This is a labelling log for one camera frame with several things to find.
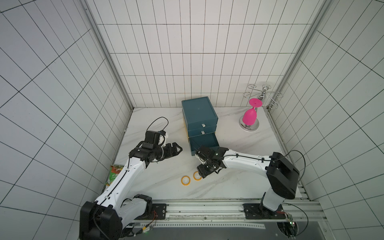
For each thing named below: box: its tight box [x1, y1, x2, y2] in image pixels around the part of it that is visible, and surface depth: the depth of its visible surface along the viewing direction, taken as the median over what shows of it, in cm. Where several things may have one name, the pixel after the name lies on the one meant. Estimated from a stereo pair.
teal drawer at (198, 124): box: [187, 117, 219, 131], surface depth 87 cm
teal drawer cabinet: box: [181, 96, 220, 156], surface depth 94 cm
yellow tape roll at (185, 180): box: [181, 175, 191, 186], surface depth 85 cm
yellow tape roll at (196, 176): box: [193, 171, 202, 182], surface depth 85 cm
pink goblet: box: [242, 98, 263, 126], surface depth 91 cm
